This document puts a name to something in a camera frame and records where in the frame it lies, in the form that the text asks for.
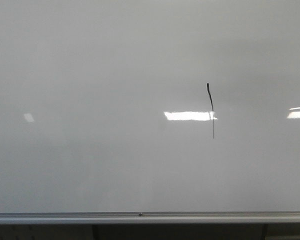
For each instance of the white whiteboard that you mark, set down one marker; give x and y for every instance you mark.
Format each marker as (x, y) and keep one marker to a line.
(149, 106)

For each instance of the aluminium whiteboard tray rail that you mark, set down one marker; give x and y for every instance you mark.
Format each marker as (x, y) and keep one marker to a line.
(161, 217)

